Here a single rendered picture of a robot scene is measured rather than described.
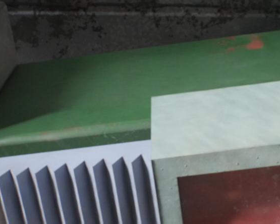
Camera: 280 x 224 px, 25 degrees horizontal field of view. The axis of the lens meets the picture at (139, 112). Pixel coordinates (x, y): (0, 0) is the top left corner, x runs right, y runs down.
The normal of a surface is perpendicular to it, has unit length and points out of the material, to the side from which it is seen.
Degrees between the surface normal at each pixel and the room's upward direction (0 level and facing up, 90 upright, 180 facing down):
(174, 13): 0
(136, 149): 90
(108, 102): 90
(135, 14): 0
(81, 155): 90
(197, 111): 90
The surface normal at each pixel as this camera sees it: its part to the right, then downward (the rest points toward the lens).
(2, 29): 0.99, -0.12
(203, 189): -0.02, 0.37
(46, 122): -0.14, -0.92
